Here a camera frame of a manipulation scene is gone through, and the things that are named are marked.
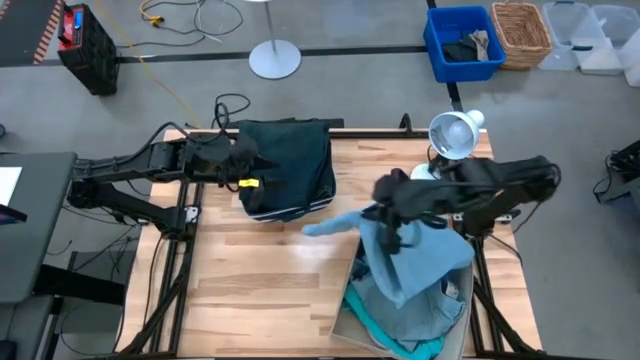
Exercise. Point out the black case with red top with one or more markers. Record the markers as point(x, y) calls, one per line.
point(90, 55)

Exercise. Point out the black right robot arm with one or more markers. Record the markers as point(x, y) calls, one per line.
point(500, 190)

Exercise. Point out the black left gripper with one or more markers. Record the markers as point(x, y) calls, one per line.
point(242, 155)

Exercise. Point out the navy white striped fabric bin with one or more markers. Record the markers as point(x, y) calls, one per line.
point(320, 207)

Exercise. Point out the black garment in crate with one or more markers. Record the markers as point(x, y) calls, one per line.
point(456, 50)

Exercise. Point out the clear plastic bin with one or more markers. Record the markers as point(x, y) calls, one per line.
point(562, 30)
point(607, 50)

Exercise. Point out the beige garment in crate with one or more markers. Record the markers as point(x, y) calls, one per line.
point(481, 42)

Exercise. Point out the black table clamp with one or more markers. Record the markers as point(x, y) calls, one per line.
point(406, 125)

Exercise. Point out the grey desk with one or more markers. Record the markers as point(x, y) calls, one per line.
point(35, 240)

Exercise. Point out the yellow tag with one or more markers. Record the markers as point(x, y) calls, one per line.
point(249, 183)

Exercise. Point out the black aluminium frame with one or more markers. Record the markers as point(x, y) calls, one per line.
point(172, 280)

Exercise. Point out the black mat with striped edge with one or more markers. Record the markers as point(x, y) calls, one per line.
point(25, 30)

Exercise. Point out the blue plastic crate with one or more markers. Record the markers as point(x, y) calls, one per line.
point(492, 60)

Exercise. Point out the beige fabric bin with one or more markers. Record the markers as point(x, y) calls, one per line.
point(350, 330)

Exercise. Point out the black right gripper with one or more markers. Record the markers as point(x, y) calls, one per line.
point(397, 197)

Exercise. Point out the wicker basket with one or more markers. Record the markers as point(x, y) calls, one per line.
point(520, 32)

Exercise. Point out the light blue garment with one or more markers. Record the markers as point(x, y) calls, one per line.
point(430, 265)

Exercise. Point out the turquoise garment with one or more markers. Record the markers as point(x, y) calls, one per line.
point(380, 335)

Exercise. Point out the dark blue device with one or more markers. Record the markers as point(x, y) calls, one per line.
point(12, 215)

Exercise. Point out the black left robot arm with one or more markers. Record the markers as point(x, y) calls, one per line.
point(125, 165)

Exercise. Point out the white desk lamp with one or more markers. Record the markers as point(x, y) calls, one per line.
point(455, 135)

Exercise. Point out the white paper sheet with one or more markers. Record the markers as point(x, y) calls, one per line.
point(9, 185)

